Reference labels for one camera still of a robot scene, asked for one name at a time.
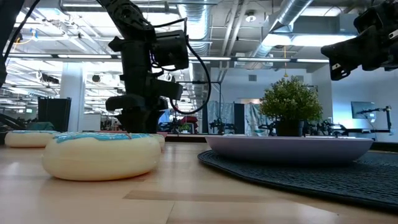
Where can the person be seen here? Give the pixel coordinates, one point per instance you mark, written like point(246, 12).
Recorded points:
point(164, 117)

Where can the wall vent grille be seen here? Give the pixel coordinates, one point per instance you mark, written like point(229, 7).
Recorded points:
point(252, 77)

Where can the black round ceiling fixture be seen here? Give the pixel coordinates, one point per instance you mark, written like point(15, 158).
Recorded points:
point(96, 78)

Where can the potted green plant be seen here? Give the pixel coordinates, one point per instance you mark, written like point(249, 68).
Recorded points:
point(290, 102)

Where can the dark round placemat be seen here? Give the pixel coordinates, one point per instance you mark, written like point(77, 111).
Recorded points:
point(311, 183)

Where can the white ceiling sensor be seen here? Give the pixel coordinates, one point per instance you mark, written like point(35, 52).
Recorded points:
point(250, 17)

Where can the background black robot arm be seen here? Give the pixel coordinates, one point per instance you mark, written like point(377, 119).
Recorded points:
point(12, 123)
point(221, 126)
point(267, 127)
point(325, 127)

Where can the teal curtain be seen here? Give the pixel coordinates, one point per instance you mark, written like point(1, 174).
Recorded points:
point(253, 118)
point(217, 110)

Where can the white pillar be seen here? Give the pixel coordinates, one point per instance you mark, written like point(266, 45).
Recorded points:
point(73, 99)

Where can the black panel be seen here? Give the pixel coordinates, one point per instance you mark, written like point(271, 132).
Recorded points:
point(239, 118)

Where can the red chair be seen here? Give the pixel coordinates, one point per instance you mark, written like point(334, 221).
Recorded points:
point(190, 119)

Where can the grey wall monitor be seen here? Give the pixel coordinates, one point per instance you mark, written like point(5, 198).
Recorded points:
point(362, 109)

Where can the lavender plate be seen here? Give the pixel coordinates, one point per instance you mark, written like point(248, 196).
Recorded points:
point(289, 151)

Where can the teal seat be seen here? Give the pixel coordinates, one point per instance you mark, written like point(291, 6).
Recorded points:
point(40, 126)

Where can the silver ventilation duct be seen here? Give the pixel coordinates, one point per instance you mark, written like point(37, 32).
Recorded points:
point(292, 12)
point(199, 18)

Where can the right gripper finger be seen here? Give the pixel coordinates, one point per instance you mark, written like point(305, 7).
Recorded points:
point(340, 71)
point(348, 46)

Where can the black cabinet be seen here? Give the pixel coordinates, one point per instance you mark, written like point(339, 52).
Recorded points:
point(54, 113)

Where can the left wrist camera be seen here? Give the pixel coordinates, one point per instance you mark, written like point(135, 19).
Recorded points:
point(171, 49)

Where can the small green plant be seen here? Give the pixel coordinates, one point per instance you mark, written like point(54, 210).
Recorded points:
point(185, 127)

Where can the large cream donut blue icing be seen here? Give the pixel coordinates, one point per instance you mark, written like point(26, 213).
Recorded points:
point(160, 140)
point(28, 140)
point(99, 161)

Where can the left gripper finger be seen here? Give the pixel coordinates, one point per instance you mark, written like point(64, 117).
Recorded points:
point(132, 123)
point(152, 121)

